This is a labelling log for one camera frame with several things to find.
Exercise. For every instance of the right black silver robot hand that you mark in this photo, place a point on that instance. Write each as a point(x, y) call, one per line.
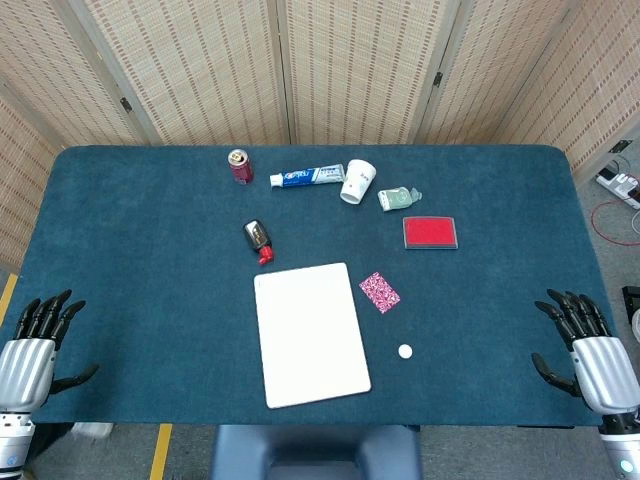
point(605, 370)

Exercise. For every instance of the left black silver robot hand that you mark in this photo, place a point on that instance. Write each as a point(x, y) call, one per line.
point(25, 370)

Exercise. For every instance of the small white round disc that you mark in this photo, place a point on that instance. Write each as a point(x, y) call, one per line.
point(405, 351)

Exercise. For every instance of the pink patterned square card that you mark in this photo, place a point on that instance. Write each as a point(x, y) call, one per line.
point(380, 293)

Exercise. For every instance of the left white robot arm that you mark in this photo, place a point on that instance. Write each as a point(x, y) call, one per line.
point(12, 442)

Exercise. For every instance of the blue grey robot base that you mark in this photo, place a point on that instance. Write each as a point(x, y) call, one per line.
point(315, 450)

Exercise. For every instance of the white rectangular board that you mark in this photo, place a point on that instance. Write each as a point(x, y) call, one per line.
point(310, 335)

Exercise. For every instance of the blue white toothpaste tube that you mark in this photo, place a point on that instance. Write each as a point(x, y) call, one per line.
point(305, 176)

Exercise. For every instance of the white round object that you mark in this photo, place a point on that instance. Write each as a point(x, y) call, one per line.
point(636, 325)

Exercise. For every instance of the black box device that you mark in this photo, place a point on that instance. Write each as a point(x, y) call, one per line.
point(631, 300)

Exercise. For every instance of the blue felt table cover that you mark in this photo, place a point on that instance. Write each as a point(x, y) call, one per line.
point(150, 250)

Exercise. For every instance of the white power strip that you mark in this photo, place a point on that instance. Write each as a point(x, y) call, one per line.
point(617, 186)

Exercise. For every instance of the woven bamboo screen panel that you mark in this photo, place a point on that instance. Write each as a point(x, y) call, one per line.
point(600, 75)
point(200, 70)
point(495, 70)
point(20, 175)
point(60, 65)
point(360, 70)

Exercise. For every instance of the red ink pad box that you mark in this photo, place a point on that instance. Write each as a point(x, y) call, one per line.
point(430, 232)

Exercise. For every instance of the black screen hinge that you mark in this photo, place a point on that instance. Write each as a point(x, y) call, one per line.
point(438, 79)
point(620, 146)
point(125, 104)

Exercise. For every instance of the black bottle with red cap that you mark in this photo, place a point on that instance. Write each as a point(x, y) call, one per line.
point(255, 234)

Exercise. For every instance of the red soda can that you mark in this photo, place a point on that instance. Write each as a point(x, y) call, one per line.
point(241, 172)

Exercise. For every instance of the white paper cup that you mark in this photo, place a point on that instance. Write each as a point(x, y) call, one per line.
point(357, 182)

